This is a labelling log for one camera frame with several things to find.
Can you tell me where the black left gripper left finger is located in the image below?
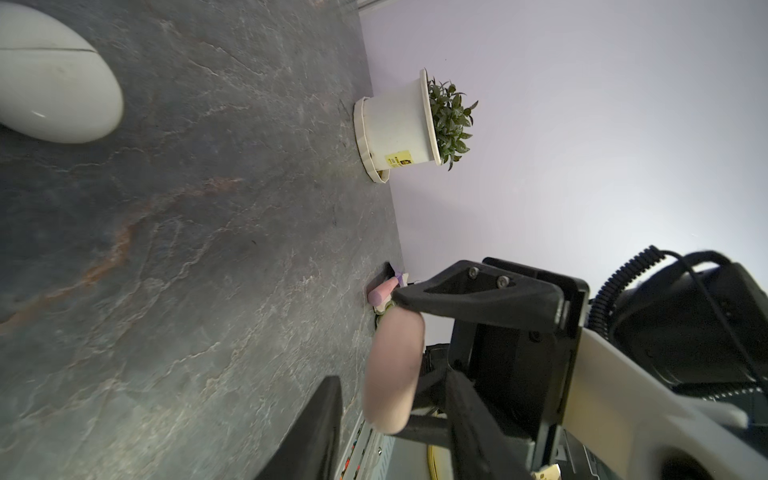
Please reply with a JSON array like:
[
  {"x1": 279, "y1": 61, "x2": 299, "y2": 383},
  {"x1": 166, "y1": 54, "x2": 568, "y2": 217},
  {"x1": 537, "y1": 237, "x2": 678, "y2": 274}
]
[{"x1": 256, "y1": 376, "x2": 343, "y2": 480}]

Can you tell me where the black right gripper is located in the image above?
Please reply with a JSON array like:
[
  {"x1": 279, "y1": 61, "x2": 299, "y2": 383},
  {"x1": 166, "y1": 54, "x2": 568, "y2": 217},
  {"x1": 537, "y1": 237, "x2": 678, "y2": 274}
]
[{"x1": 393, "y1": 258, "x2": 590, "y2": 470}]

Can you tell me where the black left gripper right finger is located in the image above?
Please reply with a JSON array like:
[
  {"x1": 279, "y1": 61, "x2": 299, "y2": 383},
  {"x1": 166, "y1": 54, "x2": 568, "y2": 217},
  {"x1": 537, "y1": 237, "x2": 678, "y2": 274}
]
[{"x1": 445, "y1": 370, "x2": 531, "y2": 479}]

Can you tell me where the pink earbud charging case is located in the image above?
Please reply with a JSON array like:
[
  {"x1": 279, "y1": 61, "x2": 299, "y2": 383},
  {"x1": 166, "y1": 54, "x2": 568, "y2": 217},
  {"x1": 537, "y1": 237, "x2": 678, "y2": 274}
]
[{"x1": 363, "y1": 306, "x2": 425, "y2": 435}]

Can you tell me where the white earbud charging case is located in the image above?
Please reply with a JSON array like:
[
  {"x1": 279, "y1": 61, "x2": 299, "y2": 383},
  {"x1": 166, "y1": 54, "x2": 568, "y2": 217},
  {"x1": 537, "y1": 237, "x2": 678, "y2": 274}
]
[{"x1": 1, "y1": 1, "x2": 124, "y2": 144}]

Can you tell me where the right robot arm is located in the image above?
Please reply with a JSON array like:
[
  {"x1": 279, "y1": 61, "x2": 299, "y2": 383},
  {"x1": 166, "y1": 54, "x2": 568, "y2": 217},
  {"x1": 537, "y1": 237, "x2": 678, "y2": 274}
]
[{"x1": 395, "y1": 247, "x2": 767, "y2": 479}]

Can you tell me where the purple pink garden trowel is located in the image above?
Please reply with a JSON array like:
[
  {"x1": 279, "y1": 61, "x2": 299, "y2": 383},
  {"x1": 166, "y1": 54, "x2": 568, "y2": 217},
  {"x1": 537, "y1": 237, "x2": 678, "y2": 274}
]
[{"x1": 367, "y1": 272, "x2": 409, "y2": 307}]

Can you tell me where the potted green plant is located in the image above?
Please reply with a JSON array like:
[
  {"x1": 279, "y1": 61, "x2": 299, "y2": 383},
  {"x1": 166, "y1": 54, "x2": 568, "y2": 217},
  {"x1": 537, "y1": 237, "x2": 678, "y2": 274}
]
[{"x1": 353, "y1": 69, "x2": 478, "y2": 184}]

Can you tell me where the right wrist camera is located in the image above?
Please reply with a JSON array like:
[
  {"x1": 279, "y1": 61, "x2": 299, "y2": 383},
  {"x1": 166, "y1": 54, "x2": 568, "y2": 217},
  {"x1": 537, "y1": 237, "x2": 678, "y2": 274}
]
[{"x1": 562, "y1": 329, "x2": 767, "y2": 479}]

